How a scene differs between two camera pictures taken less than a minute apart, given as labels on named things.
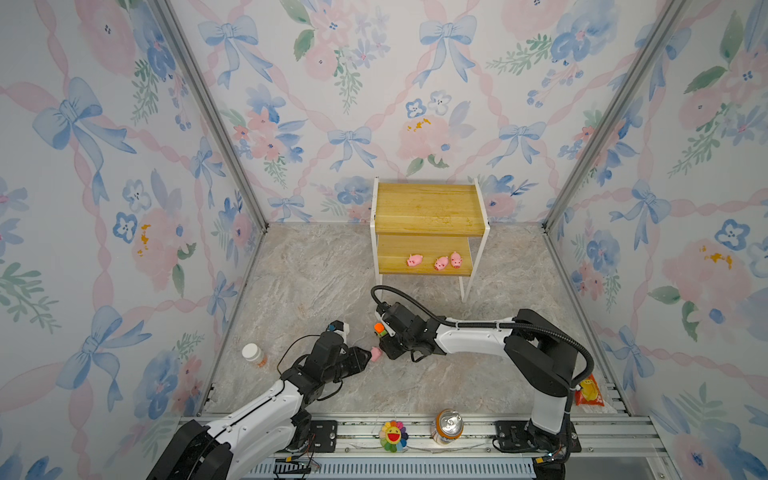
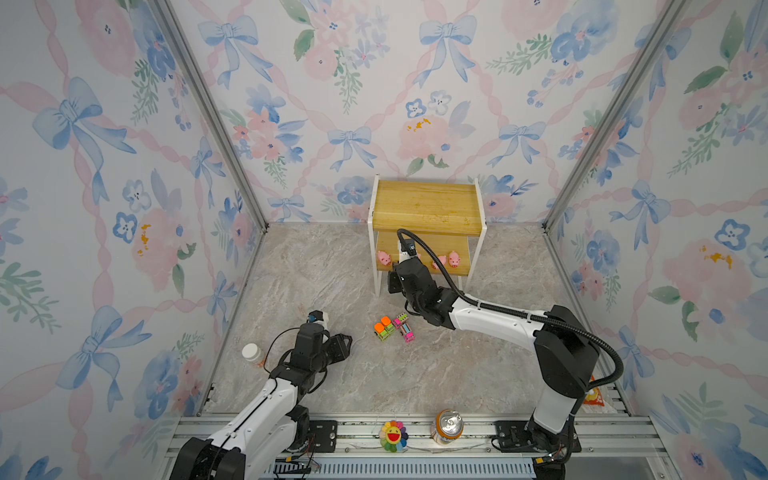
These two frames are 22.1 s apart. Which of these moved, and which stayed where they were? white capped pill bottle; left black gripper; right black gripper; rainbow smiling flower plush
Moved: left black gripper; right black gripper
Stayed: white capped pill bottle; rainbow smiling flower plush
